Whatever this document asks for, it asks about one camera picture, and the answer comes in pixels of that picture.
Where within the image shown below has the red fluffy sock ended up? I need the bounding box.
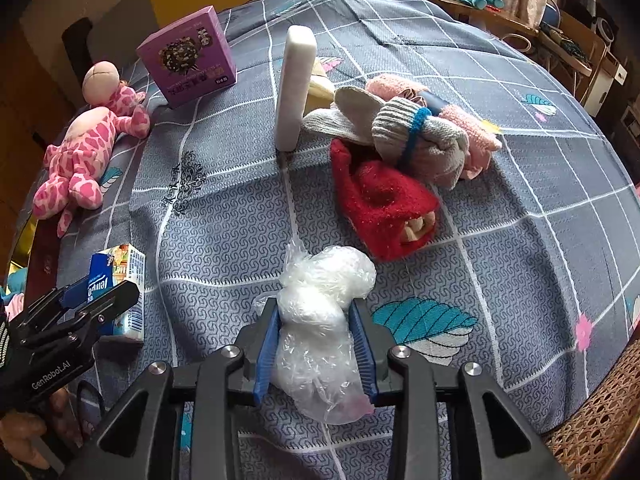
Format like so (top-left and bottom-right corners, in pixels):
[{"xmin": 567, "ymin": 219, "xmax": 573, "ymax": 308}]
[{"xmin": 329, "ymin": 138, "xmax": 442, "ymax": 262}]

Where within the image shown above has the grey checked printed bedsheet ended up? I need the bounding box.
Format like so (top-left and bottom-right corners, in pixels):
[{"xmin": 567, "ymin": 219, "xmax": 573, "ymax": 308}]
[{"xmin": 10, "ymin": 0, "xmax": 640, "ymax": 480}]

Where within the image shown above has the cream knit sock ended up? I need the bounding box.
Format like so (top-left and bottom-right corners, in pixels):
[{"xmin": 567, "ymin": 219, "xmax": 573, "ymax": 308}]
[{"xmin": 334, "ymin": 85, "xmax": 396, "ymax": 141}]

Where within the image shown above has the wicker chair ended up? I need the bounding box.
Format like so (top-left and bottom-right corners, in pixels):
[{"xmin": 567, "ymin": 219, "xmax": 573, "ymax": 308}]
[{"xmin": 542, "ymin": 350, "xmax": 640, "ymax": 480}]

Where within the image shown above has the person's left hand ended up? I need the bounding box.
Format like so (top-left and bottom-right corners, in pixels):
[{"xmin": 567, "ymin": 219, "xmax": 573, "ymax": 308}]
[{"xmin": 0, "ymin": 390, "xmax": 71, "ymax": 471}]

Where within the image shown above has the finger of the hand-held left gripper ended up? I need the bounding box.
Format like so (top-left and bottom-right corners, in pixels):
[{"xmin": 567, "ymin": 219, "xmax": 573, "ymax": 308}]
[
  {"xmin": 10, "ymin": 280, "xmax": 142, "ymax": 349},
  {"xmin": 20, "ymin": 272, "xmax": 108, "ymax": 321}
]

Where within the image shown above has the black hair tie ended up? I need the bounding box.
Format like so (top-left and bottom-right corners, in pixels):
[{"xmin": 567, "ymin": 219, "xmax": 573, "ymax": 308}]
[{"xmin": 75, "ymin": 380, "xmax": 107, "ymax": 433}]

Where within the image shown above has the pale grey sock blue band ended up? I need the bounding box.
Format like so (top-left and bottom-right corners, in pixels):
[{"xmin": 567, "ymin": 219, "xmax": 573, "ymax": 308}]
[{"xmin": 371, "ymin": 97, "xmax": 471, "ymax": 190}]

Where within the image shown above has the purple printed box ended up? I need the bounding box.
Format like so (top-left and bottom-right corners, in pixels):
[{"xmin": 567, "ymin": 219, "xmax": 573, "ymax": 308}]
[{"xmin": 136, "ymin": 6, "xmax": 237, "ymax": 109}]

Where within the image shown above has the pink fluffy sock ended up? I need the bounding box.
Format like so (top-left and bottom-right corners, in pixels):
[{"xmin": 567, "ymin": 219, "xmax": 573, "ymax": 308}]
[{"xmin": 365, "ymin": 74, "xmax": 502, "ymax": 181}]

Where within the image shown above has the pale yellow cloth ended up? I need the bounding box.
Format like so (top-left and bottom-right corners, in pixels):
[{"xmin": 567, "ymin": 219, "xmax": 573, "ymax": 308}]
[{"xmin": 306, "ymin": 57, "xmax": 335, "ymax": 102}]

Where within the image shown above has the pink spotted giraffe plush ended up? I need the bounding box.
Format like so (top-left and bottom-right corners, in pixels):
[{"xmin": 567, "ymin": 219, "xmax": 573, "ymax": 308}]
[{"xmin": 32, "ymin": 61, "xmax": 152, "ymax": 238}]

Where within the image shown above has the white rectangular block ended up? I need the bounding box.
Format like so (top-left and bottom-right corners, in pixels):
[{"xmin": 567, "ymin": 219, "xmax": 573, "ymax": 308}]
[{"xmin": 274, "ymin": 25, "xmax": 317, "ymax": 152}]

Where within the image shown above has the clear plastic bag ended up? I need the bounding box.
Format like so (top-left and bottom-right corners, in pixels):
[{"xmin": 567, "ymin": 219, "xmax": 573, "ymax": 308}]
[{"xmin": 252, "ymin": 242, "xmax": 377, "ymax": 423}]

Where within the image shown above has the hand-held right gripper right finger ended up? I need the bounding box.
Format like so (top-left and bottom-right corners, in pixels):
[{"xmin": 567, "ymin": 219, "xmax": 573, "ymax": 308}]
[{"xmin": 349, "ymin": 300, "xmax": 571, "ymax": 480}]

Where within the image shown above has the white knit sock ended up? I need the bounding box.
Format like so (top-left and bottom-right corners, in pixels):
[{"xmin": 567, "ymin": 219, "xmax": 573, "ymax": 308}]
[{"xmin": 302, "ymin": 109, "xmax": 373, "ymax": 148}]

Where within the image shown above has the teal fluffy sock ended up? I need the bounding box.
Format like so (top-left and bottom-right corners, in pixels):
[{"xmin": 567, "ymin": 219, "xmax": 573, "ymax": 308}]
[{"xmin": 7, "ymin": 267, "xmax": 31, "ymax": 293}]

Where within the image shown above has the grey headboard cushion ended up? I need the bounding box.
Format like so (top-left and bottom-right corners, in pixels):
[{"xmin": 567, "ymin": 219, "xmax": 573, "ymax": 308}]
[{"xmin": 87, "ymin": 2, "xmax": 166, "ymax": 76}]

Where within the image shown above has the wooden desk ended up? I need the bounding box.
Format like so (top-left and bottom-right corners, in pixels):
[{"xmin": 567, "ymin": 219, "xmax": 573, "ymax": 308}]
[{"xmin": 390, "ymin": 0, "xmax": 626, "ymax": 86}]

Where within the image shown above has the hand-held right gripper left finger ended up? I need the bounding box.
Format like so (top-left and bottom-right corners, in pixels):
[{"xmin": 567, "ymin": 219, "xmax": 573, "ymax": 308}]
[{"xmin": 62, "ymin": 297, "xmax": 281, "ymax": 480}]

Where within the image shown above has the black headboard cushion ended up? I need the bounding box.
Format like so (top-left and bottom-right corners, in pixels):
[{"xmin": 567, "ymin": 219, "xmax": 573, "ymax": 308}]
[{"xmin": 61, "ymin": 17, "xmax": 96, "ymax": 68}]

